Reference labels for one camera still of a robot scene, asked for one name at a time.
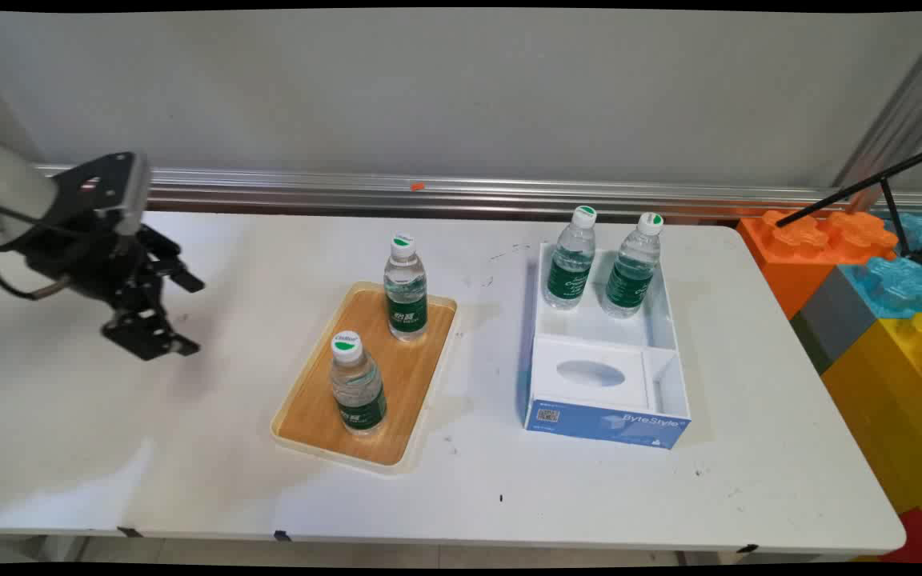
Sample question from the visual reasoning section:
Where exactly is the orange toy building block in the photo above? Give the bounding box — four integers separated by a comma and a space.
737, 210, 900, 321

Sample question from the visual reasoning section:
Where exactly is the green label water bottle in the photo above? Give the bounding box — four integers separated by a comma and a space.
383, 233, 430, 343
599, 211, 664, 319
542, 206, 598, 311
328, 330, 388, 437

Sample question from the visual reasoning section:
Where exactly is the wooden tray with cream rim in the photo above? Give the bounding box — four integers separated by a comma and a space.
269, 280, 460, 474

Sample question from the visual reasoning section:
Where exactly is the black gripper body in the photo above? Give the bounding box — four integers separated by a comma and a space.
22, 214, 161, 319

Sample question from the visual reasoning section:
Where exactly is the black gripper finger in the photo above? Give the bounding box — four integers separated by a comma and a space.
101, 307, 202, 362
138, 224, 206, 294

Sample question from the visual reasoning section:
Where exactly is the white and blue cardboard box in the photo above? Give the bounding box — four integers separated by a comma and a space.
521, 242, 692, 450

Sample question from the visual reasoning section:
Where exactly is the light blue toy block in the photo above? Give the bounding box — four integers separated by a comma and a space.
839, 256, 922, 319
881, 212, 922, 265

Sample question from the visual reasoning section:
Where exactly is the red toy building block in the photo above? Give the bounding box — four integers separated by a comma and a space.
877, 506, 922, 565

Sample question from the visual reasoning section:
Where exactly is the aluminium rail along wall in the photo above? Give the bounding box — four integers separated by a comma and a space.
33, 164, 922, 225

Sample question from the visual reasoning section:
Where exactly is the yellow toy building block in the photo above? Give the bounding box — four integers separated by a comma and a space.
820, 312, 922, 554

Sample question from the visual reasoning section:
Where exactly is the black tripod stand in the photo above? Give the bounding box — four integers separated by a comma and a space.
776, 140, 922, 270

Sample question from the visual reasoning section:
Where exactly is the gray toy building block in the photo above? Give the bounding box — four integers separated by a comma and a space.
789, 266, 880, 375

